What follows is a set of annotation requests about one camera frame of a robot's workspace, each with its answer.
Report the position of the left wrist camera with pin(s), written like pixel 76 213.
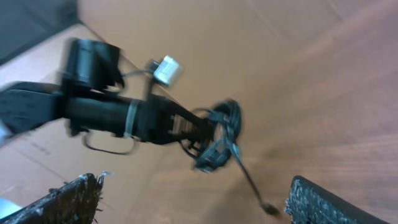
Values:
pixel 168 71

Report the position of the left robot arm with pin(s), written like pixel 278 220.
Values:
pixel 85 96

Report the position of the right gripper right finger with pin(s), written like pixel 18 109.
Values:
pixel 308 203

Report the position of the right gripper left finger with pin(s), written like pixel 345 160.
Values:
pixel 75 202

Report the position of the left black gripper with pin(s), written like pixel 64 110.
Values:
pixel 155 125

